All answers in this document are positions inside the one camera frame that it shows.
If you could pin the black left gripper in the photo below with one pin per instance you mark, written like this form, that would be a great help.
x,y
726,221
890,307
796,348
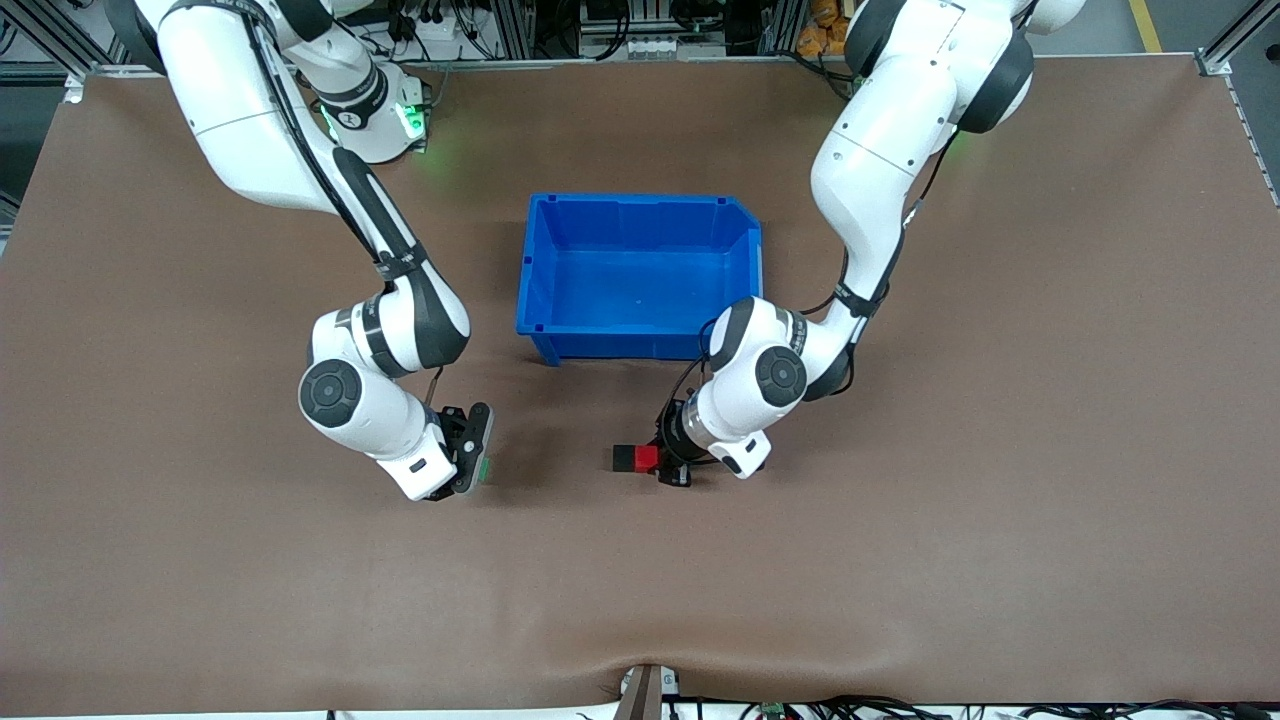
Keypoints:
x,y
668,449

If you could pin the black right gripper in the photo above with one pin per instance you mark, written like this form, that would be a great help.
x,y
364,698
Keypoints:
x,y
451,427

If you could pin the small red cube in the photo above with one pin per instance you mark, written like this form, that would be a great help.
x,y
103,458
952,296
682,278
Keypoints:
x,y
646,458

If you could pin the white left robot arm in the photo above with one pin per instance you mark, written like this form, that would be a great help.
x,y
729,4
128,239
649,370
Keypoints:
x,y
880,150

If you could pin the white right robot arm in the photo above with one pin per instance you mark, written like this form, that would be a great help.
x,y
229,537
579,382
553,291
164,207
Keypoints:
x,y
250,120

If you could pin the small black cube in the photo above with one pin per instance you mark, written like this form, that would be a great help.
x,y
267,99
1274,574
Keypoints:
x,y
623,460

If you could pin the brown table cover mat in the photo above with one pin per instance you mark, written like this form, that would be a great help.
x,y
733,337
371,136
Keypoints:
x,y
500,600

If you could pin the blue plastic storage bin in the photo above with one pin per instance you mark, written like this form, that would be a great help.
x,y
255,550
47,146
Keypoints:
x,y
640,290

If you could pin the small green circuit board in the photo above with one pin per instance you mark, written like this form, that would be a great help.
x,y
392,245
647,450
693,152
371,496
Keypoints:
x,y
772,710

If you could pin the white power strip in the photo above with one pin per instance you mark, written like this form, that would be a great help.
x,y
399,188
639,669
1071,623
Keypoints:
x,y
640,46

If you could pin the orange bagged items pile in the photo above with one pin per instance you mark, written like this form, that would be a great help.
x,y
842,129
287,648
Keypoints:
x,y
822,28

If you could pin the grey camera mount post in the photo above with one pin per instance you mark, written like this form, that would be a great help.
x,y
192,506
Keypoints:
x,y
645,692

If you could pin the aluminium frame profile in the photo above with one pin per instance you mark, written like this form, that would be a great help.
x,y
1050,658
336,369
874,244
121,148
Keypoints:
x,y
1235,40
60,40

